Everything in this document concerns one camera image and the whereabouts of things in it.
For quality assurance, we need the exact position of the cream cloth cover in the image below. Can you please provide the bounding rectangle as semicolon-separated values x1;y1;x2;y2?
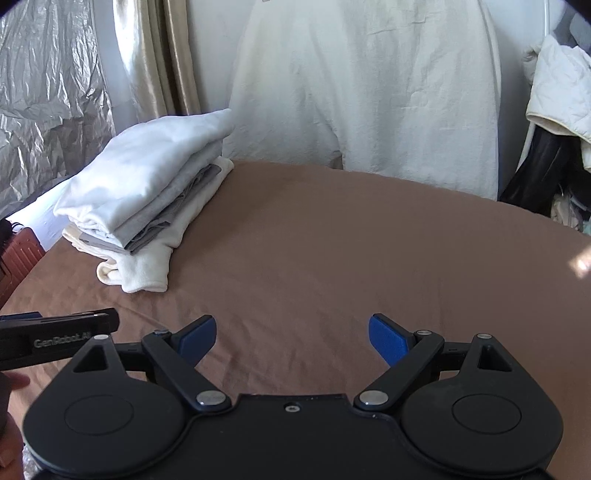
222;0;504;201

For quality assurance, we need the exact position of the silver foil sheet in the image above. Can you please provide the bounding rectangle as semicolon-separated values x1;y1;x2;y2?
0;9;116;220

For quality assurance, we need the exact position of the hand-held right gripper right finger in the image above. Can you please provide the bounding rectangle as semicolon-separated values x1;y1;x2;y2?
368;313;514;413

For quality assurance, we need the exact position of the cream fleece garment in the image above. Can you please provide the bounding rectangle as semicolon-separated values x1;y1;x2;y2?
62;156;235;294

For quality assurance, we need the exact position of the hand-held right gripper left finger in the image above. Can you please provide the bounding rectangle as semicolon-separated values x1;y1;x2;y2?
69;315;232;413

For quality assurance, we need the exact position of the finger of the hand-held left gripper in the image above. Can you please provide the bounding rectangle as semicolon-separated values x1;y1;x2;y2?
0;309;121;334

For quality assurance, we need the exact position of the brown suitcase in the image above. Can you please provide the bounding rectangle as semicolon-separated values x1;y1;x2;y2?
0;220;47;308

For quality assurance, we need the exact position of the gold curtain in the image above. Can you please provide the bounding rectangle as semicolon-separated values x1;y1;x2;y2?
113;0;204;139

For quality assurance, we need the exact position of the grey garment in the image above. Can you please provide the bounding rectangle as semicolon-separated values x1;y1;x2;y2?
129;165;221;254

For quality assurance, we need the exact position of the white quilted jacket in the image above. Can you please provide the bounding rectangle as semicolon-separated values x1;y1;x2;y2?
522;34;591;174

